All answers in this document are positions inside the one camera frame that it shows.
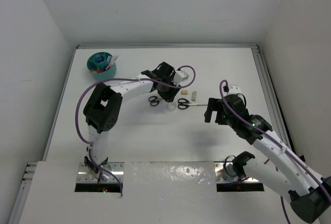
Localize grey white eraser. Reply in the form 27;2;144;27
191;91;197;101

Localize large black scissors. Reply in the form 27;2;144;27
177;98;207;110

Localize small black scissors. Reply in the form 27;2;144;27
148;96;162;107

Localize clear tape roll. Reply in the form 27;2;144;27
166;102;177;112

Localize pink highlighter pen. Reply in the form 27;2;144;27
107;55;118;69

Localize blue highlighter pen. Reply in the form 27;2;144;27
105;55;112;70

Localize red gel pen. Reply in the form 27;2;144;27
90;70;104;73

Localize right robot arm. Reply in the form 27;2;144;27
204;94;330;223

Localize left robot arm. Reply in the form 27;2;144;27
83;62;189;175

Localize blue capped glue bottle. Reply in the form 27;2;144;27
95;55;103;63

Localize teal divided pen holder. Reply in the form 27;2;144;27
86;52;117;81

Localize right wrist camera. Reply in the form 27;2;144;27
223;84;242;96

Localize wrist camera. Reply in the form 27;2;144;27
223;84;242;96
172;70;189;85

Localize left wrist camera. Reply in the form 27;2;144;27
172;70;189;85

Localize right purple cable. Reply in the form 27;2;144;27
219;79;331;224

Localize purple cable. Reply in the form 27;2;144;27
219;79;331;224
74;65;197;196

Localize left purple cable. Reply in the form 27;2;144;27
74;65;197;196

